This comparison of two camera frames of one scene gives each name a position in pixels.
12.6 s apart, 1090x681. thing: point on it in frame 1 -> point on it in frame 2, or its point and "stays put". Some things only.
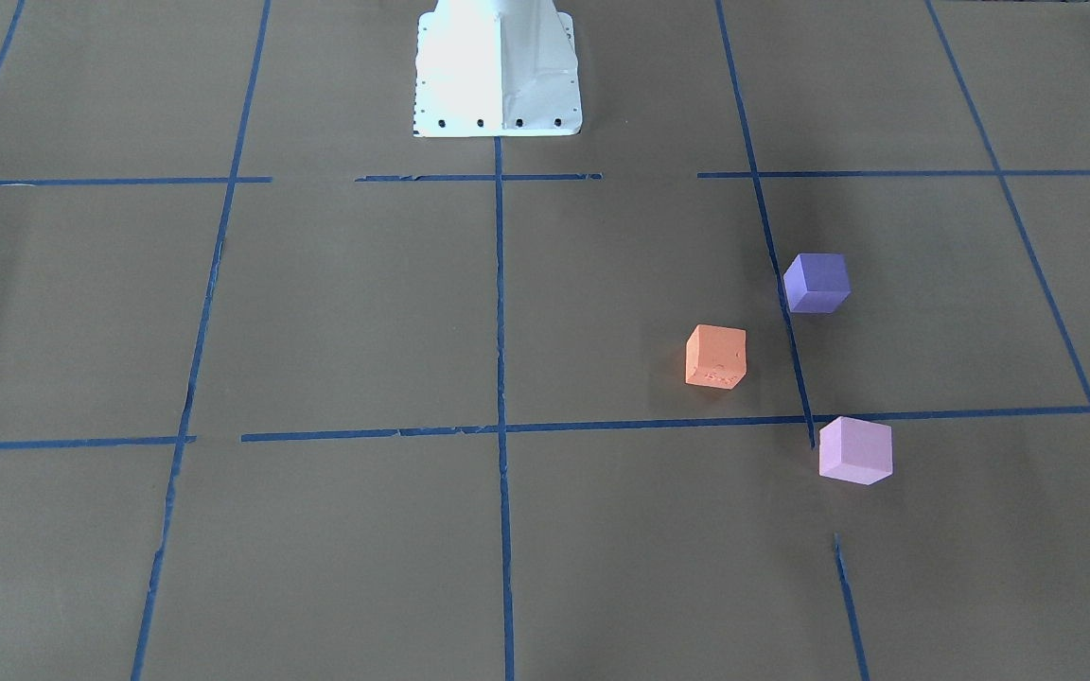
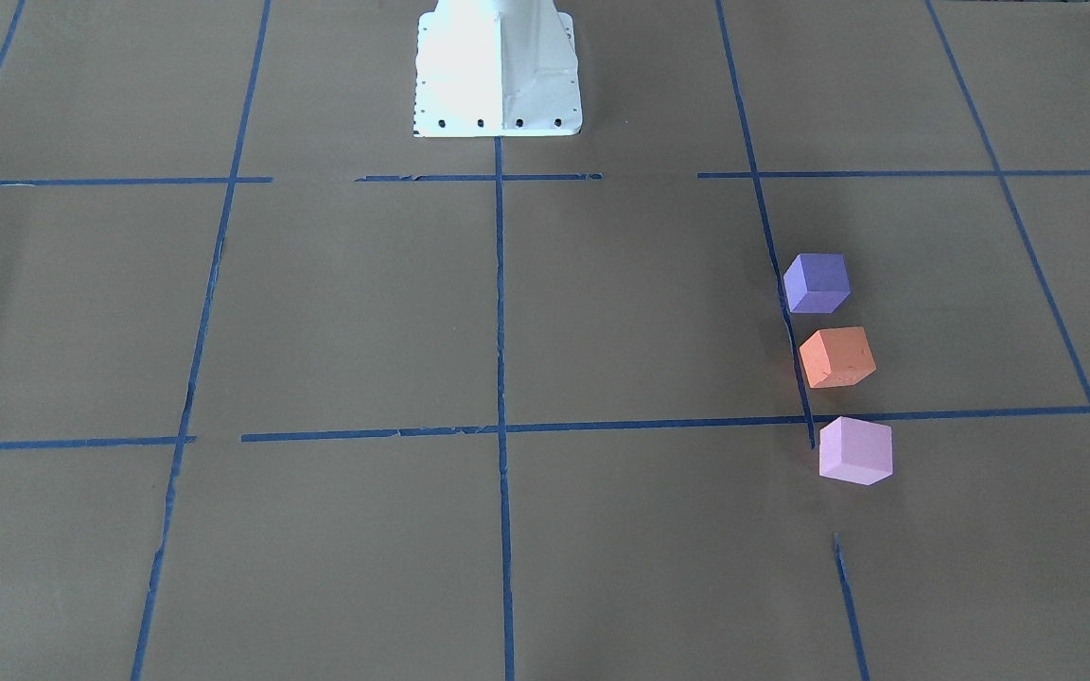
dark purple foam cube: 817,283 stays put
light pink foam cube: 855,450 stays put
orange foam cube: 715,357 -> 837,357
